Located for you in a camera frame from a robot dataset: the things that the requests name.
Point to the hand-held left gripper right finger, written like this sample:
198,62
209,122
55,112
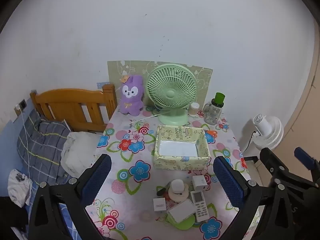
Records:
228,180

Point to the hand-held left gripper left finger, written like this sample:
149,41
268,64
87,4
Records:
97,177

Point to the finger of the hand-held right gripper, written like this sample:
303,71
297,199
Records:
303,156
270,160

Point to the white remote control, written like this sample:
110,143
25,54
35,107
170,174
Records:
200,207

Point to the round cream bear-ear box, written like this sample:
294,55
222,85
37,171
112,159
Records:
178,190

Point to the small white labelled box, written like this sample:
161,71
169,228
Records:
159,205

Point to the yellow patterned storage box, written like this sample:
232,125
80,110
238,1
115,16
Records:
180,131

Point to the floral tablecloth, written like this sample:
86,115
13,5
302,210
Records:
117,160

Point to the white charger cube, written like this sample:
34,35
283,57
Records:
199,183

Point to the white crumpled cloth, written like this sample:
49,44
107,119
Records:
77,152

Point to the white standing fan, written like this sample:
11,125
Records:
262,127

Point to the grey plaid pillow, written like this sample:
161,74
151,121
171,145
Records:
40,145

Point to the glass jar mug green lid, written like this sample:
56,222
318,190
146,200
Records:
212,112

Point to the cotton swab container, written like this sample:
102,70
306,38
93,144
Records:
193,110

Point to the white and black cloth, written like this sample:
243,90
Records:
18,187

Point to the purple plush toy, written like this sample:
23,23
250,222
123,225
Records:
131,100

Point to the wooden bed headboard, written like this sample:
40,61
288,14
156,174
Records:
70,97

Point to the green desk fan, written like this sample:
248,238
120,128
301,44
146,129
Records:
171,87

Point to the blue patterned wall sticker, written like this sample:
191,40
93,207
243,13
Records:
103,84

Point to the wall socket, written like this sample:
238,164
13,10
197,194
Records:
22,103

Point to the green patterned wall mat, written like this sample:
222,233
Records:
117,70

